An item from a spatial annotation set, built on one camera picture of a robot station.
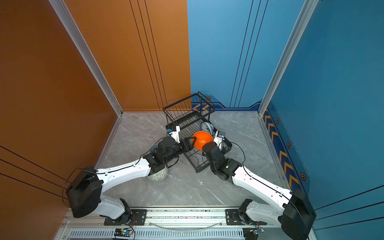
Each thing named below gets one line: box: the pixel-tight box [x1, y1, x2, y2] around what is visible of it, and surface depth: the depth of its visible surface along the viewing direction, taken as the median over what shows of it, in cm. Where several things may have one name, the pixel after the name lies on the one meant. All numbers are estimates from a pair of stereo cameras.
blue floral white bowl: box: [200, 121, 214, 136], surface depth 107 cm
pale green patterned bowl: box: [147, 167, 168, 183], surface depth 86 cm
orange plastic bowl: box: [192, 130, 214, 151], surface depth 79 cm
